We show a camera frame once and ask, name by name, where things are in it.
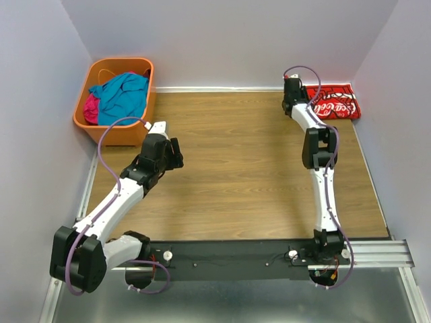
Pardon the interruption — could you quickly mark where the white red printed t-shirt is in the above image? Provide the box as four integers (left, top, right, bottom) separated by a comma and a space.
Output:
312, 83, 362, 120

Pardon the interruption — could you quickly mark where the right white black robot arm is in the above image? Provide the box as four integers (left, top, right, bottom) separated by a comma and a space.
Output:
282, 75, 344, 261

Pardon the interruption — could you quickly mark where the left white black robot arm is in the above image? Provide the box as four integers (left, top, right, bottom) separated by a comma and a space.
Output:
49, 133, 184, 295

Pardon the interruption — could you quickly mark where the orange plastic laundry basket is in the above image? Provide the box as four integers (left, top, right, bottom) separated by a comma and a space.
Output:
72, 57, 157, 147

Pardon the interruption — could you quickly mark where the teal blue t-shirt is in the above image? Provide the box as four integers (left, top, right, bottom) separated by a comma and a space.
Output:
89, 72, 149, 126

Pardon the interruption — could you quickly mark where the magenta pink t-shirt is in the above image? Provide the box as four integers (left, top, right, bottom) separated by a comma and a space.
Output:
83, 94, 100, 125

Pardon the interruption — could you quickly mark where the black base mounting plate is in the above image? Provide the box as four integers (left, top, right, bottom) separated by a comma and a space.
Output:
110, 237, 351, 290

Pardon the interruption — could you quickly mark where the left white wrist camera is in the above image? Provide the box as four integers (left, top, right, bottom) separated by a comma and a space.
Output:
144, 121, 168, 138

